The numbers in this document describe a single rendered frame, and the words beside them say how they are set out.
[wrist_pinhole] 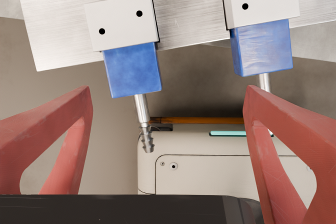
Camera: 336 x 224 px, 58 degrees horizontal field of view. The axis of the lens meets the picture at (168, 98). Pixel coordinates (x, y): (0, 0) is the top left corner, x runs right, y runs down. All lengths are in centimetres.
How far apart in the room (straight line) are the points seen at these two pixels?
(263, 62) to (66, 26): 17
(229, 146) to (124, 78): 68
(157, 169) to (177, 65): 40
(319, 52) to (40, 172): 114
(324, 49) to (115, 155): 97
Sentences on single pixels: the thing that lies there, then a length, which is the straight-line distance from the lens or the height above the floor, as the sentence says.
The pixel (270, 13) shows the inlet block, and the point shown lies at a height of 88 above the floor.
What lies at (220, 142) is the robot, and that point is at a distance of 90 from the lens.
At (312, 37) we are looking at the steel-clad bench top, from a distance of 35.
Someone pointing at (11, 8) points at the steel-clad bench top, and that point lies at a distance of 35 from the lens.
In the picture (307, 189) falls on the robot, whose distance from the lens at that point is 102.
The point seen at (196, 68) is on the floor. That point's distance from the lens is 112.
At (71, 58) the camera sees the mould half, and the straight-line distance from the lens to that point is 27.
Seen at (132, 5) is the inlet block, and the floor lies 88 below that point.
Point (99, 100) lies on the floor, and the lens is 116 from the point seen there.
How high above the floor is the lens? 111
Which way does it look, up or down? 80 degrees down
